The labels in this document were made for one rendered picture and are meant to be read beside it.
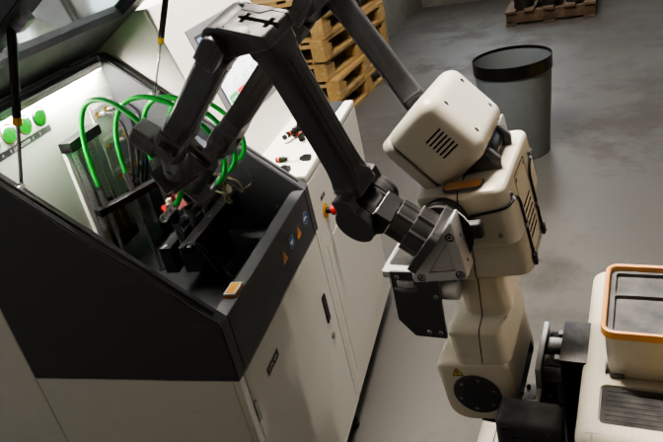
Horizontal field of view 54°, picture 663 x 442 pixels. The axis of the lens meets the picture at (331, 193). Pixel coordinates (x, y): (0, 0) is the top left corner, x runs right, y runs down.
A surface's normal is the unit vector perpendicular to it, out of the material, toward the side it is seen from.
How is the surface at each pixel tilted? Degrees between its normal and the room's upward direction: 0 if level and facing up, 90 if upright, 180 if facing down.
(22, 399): 90
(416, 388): 0
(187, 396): 90
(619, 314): 0
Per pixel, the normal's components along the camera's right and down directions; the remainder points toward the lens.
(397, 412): -0.21, -0.88
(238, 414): -0.24, 0.46
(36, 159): 0.95, -0.07
